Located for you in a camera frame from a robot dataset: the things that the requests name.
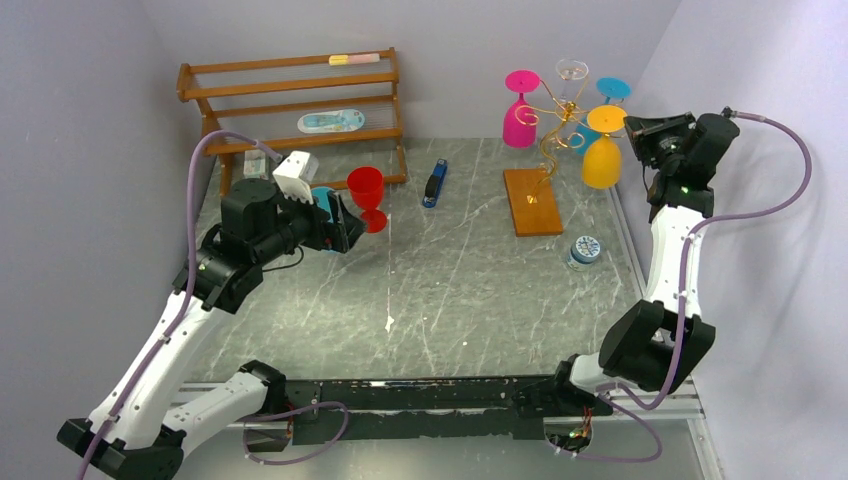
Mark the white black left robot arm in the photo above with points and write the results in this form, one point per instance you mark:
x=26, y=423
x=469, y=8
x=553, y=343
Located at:
x=137, y=432

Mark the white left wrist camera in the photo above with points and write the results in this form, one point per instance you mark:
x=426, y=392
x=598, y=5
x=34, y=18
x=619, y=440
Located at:
x=294, y=176

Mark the yellow plastic wine glass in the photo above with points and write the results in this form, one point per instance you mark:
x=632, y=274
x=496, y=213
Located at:
x=602, y=162

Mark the red plastic wine glass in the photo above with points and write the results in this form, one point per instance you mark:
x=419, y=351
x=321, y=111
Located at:
x=366, y=186

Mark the clear wine glass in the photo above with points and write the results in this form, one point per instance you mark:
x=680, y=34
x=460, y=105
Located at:
x=574, y=74

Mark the blue hanging wine glass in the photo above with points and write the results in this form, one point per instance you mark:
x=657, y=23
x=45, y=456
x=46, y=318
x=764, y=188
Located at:
x=615, y=91

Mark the teal plastic wine glass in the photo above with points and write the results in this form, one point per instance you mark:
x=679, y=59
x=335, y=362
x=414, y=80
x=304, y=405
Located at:
x=321, y=196

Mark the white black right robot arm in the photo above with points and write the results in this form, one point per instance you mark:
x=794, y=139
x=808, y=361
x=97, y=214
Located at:
x=662, y=338

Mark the blue stapler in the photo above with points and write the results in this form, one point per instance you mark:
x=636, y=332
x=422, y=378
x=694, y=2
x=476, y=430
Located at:
x=434, y=184

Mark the wooden shelf rack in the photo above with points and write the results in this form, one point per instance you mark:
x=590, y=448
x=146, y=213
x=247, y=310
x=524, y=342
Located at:
x=299, y=102

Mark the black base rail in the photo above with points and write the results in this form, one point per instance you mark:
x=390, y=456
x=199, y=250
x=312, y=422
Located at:
x=456, y=407

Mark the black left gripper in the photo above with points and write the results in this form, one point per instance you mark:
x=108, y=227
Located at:
x=339, y=236

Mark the yellow pink eraser bar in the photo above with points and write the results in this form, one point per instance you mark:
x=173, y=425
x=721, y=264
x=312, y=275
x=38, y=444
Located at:
x=354, y=59

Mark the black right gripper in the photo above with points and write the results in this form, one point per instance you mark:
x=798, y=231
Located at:
x=648, y=136

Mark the gold wire wine glass rack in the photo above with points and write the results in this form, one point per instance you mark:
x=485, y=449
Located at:
x=533, y=205

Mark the blue white oval package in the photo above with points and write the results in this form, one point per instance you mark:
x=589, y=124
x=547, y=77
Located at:
x=336, y=121

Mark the pink plastic wine glass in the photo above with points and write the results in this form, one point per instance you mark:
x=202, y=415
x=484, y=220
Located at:
x=519, y=123

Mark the small teal white box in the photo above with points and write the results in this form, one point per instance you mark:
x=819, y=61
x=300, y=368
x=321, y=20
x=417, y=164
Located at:
x=257, y=164

